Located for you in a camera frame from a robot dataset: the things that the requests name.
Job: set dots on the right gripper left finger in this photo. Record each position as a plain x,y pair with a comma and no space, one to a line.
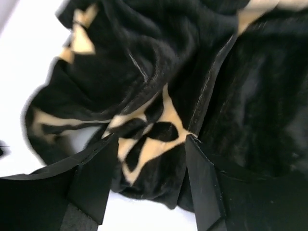
70,195

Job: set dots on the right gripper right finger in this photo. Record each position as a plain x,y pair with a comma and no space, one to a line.
228,197

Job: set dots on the black beige patterned pillowcase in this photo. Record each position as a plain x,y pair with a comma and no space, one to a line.
233,73

